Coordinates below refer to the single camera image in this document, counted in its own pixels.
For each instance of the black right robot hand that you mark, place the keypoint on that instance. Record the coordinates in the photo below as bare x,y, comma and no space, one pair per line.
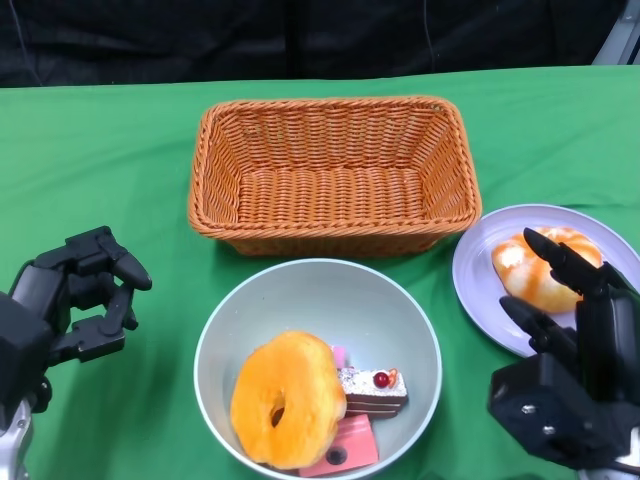
610,325

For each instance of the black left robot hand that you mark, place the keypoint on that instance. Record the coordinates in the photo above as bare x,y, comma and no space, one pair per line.
42,295

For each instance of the oblong twisted bread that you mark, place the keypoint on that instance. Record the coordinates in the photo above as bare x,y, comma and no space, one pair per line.
525,280

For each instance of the pale grey bowl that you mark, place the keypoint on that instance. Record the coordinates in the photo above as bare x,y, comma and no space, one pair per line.
320,300

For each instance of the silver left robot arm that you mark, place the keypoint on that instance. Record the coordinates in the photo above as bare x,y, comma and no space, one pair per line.
12,445

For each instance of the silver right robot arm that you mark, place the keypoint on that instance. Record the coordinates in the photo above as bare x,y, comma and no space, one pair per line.
600,475

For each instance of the white lavender plate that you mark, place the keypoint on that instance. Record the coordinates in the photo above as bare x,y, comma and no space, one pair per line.
480,300

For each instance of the chocolate cake slice with cherry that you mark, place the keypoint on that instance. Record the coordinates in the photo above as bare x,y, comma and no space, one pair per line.
372,395

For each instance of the magenta striped cake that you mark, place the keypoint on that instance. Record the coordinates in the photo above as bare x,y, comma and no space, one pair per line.
340,356

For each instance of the pink cake with blueberry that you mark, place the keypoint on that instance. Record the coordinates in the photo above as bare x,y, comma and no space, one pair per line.
355,445

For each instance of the orange wicker basket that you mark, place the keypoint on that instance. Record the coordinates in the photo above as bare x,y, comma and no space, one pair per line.
330,200

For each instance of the black backdrop cloth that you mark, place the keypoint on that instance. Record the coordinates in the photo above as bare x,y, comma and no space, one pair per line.
300,40

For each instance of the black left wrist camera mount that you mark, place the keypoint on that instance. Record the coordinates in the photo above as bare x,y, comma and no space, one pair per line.
20,350

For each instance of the grey metal frame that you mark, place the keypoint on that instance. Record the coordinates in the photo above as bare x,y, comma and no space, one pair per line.
622,40

